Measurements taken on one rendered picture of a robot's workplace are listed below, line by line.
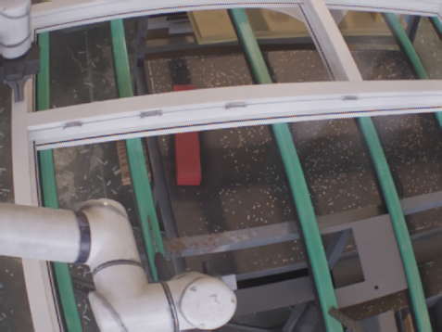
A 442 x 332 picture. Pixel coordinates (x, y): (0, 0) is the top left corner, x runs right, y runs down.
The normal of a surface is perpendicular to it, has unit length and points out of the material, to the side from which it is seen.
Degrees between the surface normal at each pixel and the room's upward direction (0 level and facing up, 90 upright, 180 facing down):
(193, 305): 31
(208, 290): 26
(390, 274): 0
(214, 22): 0
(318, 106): 90
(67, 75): 0
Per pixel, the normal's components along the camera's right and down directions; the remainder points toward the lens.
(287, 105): 0.20, 0.81
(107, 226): 0.47, -0.59
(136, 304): 0.11, -0.46
